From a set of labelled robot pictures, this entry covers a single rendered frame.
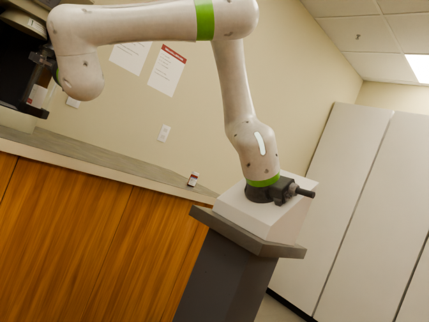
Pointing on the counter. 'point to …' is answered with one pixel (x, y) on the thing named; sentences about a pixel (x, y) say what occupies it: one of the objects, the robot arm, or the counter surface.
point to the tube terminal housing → (7, 114)
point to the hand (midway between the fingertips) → (52, 64)
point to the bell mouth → (24, 22)
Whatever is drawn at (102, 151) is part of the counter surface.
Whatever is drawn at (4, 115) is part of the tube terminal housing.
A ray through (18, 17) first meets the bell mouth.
